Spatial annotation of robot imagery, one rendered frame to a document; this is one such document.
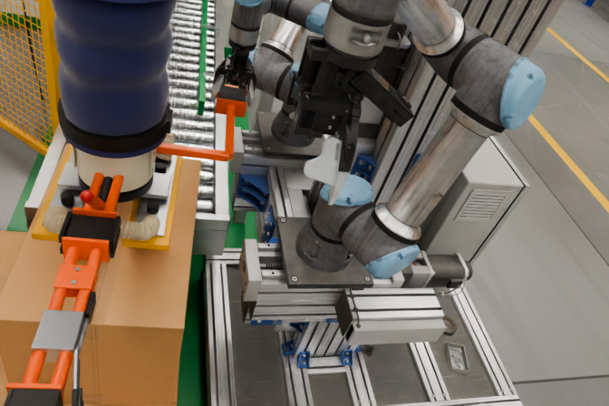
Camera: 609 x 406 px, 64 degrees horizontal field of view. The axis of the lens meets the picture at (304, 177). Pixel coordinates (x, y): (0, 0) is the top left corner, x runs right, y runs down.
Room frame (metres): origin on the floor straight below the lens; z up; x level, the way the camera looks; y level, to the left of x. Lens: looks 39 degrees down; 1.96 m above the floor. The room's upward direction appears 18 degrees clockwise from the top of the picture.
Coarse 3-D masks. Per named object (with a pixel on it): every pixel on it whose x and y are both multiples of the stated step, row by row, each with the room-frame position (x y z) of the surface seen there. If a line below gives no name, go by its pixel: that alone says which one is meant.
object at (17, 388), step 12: (12, 384) 0.28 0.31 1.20; (24, 384) 0.28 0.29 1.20; (36, 384) 0.29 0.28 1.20; (48, 384) 0.29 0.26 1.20; (60, 384) 0.30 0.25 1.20; (12, 396) 0.27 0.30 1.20; (24, 396) 0.27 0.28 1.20; (36, 396) 0.27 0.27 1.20; (48, 396) 0.28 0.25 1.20; (60, 396) 0.29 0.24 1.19
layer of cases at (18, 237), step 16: (0, 240) 0.93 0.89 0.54; (16, 240) 0.95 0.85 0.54; (0, 256) 0.87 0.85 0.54; (0, 272) 0.82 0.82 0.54; (0, 288) 0.77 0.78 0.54; (0, 368) 0.55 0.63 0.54; (0, 384) 0.51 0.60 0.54; (176, 384) 0.66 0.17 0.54; (0, 400) 0.48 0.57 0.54; (176, 400) 0.61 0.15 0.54
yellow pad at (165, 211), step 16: (160, 160) 0.96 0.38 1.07; (176, 160) 0.98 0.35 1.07; (176, 176) 0.93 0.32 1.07; (176, 192) 0.88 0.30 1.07; (144, 208) 0.79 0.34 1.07; (160, 208) 0.80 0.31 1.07; (160, 224) 0.76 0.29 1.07; (128, 240) 0.69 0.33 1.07; (144, 240) 0.70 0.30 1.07; (160, 240) 0.71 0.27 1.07
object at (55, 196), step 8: (64, 160) 0.86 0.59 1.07; (72, 160) 0.86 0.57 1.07; (56, 176) 0.80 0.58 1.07; (56, 184) 0.78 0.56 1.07; (56, 192) 0.75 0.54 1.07; (64, 192) 0.74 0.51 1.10; (72, 192) 0.75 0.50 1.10; (80, 192) 0.77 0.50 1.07; (48, 200) 0.72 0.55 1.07; (56, 200) 0.73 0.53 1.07; (64, 200) 0.72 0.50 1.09; (72, 200) 0.73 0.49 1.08; (80, 200) 0.75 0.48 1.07; (40, 216) 0.68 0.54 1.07; (40, 224) 0.65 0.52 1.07; (32, 232) 0.63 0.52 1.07; (40, 232) 0.63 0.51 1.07; (48, 232) 0.64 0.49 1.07; (56, 240) 0.64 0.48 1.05
